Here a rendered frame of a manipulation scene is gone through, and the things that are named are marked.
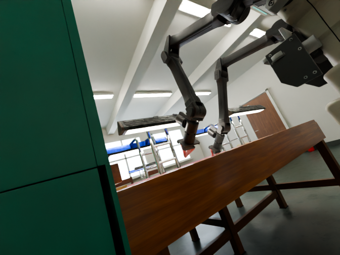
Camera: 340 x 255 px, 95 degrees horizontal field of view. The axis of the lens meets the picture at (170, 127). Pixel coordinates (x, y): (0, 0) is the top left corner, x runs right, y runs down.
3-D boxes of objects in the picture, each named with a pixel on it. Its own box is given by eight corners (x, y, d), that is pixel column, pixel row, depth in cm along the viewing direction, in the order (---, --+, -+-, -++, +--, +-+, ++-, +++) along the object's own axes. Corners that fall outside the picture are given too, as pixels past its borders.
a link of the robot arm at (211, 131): (223, 126, 101) (230, 127, 106) (210, 119, 109) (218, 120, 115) (215, 142, 105) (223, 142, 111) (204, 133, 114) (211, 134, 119)
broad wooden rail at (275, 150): (325, 137, 139) (313, 119, 143) (132, 271, 38) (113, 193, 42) (309, 141, 148) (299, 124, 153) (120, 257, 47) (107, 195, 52)
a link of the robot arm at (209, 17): (161, 36, 86) (175, 42, 92) (160, 61, 87) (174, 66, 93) (236, -19, 50) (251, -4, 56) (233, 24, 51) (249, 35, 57)
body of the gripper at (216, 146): (207, 147, 113) (210, 139, 109) (216, 144, 118) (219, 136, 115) (214, 153, 108) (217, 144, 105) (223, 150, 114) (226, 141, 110)
